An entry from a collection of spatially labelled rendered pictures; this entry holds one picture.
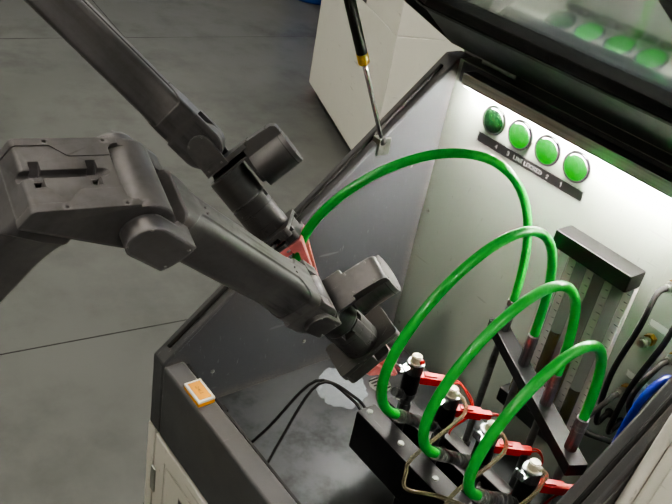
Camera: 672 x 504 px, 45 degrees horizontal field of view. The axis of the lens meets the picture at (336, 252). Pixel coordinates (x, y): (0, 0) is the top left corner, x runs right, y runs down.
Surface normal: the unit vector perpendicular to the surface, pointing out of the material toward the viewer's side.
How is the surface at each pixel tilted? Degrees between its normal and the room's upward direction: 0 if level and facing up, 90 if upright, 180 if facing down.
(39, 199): 22
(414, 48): 90
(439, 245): 90
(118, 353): 0
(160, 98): 66
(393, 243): 90
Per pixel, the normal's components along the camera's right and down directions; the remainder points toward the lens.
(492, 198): -0.79, 0.21
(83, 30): 0.11, 0.23
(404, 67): 0.26, 0.55
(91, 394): 0.16, -0.84
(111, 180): 0.43, -0.60
